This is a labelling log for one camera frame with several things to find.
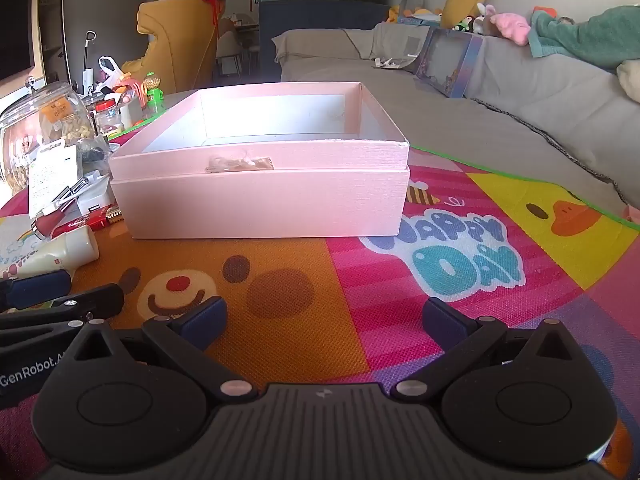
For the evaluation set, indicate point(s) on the white plastic bag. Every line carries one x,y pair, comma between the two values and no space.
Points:
111,72

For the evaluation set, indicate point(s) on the white squeeze bottle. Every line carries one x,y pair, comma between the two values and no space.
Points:
60,252

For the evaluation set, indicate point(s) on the green blanket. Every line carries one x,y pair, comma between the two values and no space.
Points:
585,35

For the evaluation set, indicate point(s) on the yellow plush chair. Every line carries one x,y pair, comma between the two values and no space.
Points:
170,40

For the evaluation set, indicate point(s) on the large glass jar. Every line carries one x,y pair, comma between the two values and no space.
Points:
45,120

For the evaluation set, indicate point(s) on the red lighter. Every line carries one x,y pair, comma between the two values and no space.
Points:
85,221

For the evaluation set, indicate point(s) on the white stick vacuum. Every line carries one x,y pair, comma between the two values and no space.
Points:
88,67

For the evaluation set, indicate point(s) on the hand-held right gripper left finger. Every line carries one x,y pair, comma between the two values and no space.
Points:
205,322

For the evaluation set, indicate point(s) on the green toy candy dispenser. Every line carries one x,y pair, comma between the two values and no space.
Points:
154,95

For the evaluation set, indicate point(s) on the pink lip gloss tube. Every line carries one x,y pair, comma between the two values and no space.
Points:
47,221

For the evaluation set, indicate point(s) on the small red-lid jar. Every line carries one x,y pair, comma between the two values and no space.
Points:
107,117

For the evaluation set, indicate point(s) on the pink plush toy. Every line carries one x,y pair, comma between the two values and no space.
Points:
510,27

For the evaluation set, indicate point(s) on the black television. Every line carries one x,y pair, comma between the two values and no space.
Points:
15,25

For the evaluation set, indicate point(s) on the white paper tag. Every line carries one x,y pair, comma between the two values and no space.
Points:
52,175

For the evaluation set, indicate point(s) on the purple gift box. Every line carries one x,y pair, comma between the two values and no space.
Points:
447,62

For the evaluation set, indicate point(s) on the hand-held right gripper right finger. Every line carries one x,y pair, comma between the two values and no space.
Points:
445,322

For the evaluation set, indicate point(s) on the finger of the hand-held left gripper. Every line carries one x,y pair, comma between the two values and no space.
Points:
35,290
95,300

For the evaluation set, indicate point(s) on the dark blue tank cabinet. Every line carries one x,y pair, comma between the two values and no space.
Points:
320,30

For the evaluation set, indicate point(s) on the cream cushion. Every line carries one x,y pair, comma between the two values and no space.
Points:
630,80

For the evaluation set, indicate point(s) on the small white box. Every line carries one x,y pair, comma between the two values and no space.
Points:
97,195

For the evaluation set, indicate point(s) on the grey sofa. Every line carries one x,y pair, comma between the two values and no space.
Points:
500,115

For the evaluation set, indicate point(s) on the pink cardboard box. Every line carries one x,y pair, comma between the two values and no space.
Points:
250,200

